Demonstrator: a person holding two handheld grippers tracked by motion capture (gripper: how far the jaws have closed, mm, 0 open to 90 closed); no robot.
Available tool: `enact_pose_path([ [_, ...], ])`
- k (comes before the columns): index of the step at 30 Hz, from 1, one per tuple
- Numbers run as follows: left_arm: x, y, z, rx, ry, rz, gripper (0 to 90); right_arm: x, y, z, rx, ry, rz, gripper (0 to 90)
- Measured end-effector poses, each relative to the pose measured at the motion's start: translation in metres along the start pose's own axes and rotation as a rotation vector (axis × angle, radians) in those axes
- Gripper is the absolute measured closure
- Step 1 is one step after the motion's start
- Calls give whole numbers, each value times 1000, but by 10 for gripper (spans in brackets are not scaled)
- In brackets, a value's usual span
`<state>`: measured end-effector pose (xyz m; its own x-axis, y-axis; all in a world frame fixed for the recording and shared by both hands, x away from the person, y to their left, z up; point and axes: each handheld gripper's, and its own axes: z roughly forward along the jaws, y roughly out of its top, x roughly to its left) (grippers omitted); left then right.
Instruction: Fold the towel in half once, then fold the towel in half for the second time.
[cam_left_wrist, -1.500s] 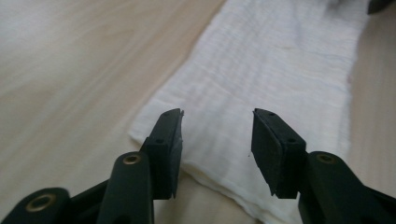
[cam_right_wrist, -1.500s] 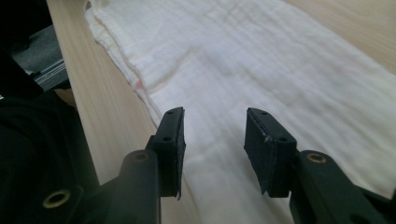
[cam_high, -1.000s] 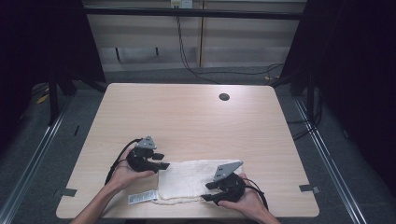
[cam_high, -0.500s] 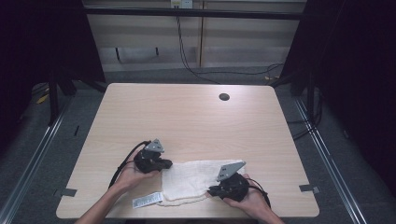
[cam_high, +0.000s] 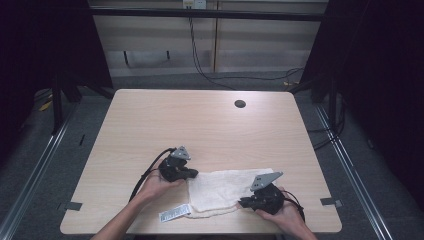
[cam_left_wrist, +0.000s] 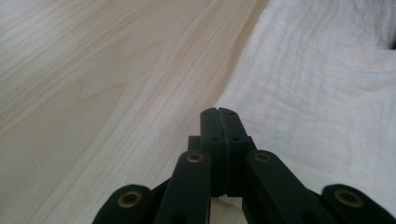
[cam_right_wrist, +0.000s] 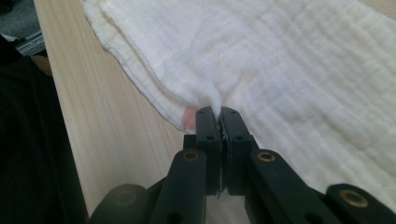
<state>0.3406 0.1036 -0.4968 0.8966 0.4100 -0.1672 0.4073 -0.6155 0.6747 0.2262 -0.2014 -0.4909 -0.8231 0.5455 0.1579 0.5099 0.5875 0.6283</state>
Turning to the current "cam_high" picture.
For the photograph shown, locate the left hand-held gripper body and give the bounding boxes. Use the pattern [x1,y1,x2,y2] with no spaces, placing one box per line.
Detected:
[158,145,193,183]

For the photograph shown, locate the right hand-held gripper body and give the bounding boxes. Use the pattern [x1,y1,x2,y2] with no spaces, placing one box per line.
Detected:
[249,171,286,216]

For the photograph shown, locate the cream white towel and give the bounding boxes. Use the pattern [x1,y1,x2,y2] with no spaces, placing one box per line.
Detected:
[159,168,276,224]

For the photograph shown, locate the person's right hand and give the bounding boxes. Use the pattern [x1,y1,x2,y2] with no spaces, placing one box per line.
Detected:
[254,186,304,233]

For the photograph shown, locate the person's left hand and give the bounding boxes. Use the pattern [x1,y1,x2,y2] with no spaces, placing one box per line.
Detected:
[139,159,186,203]

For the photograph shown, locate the grey tape piece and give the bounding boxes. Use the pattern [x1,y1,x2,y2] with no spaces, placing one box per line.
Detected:
[57,201,83,212]
[319,197,343,208]

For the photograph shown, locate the black metal stand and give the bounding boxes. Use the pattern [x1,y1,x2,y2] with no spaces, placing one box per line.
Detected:
[327,74,338,129]
[50,71,65,136]

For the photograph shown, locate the black horizontal metal bar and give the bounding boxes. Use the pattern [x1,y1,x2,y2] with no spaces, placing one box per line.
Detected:
[88,7,329,22]

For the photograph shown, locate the dark curtain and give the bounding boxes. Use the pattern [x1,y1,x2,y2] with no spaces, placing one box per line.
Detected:
[0,0,114,168]
[298,0,424,204]

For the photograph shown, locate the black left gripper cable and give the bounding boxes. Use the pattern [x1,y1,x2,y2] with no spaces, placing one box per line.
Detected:
[128,147,177,203]

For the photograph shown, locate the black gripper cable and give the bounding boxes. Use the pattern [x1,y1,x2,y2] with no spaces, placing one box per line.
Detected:
[283,189,306,222]
[128,147,177,203]

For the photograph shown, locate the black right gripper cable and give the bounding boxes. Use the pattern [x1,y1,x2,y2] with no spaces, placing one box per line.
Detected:
[283,189,306,222]

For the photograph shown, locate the black floor cables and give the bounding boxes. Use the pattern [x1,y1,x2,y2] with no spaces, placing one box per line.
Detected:
[306,111,347,152]

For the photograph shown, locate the silver floor rail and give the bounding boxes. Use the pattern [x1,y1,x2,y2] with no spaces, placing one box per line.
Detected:
[314,104,395,240]
[0,103,80,240]

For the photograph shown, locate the black hanging wall cable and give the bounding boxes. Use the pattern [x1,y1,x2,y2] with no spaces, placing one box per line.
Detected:
[188,16,305,91]

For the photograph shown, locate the white wall power socket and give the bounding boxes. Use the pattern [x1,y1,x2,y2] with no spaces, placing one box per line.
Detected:
[182,0,208,10]

